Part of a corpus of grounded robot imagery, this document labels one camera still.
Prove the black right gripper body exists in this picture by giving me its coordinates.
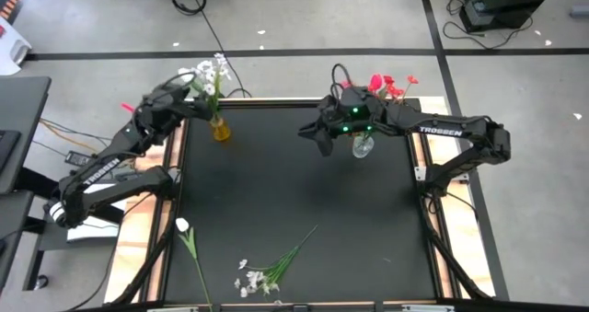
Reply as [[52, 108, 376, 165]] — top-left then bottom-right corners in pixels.
[[319, 88, 392, 138]]

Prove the amber glass vase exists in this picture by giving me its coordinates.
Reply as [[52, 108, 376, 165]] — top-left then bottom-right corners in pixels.
[[210, 116, 233, 143]]

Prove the red blossom sprig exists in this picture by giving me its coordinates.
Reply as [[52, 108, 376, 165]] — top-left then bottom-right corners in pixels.
[[399, 75, 420, 105]]

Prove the white machine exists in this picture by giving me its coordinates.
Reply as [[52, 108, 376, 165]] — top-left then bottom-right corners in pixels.
[[0, 17, 32, 76]]

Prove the white flat panel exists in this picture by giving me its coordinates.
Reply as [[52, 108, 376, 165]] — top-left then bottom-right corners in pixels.
[[66, 182, 128, 243]]

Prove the white artificial tulip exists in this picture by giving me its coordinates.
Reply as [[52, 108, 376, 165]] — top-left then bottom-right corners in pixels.
[[175, 217, 213, 311]]

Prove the black keyboard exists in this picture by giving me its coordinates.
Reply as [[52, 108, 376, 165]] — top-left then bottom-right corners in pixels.
[[0, 130, 22, 175]]

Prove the yellow cable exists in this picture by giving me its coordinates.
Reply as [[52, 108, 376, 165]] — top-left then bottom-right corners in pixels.
[[39, 118, 116, 166]]

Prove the clear glass vase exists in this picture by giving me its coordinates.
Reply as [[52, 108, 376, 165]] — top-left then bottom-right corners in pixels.
[[352, 133, 376, 160]]

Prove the white blossom bunch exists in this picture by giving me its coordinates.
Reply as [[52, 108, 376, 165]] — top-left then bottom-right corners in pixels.
[[233, 224, 319, 299], [191, 52, 234, 124]]

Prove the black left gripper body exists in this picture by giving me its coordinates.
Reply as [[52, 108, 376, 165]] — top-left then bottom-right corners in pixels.
[[137, 84, 202, 133]]

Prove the black desk frame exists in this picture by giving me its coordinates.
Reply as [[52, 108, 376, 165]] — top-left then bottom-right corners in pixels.
[[0, 167, 125, 293]]

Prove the black power adapter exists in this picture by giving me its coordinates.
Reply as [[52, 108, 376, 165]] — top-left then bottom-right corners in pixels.
[[64, 150, 93, 168]]

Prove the black coiled floor cable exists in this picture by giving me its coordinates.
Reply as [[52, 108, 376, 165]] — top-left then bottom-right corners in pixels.
[[170, 0, 253, 99]]

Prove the dark grey desk top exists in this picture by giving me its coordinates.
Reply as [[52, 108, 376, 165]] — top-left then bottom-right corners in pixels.
[[0, 75, 52, 196]]

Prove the black aluminium table frame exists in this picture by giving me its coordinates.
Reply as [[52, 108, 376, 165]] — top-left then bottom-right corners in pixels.
[[112, 98, 493, 312]]

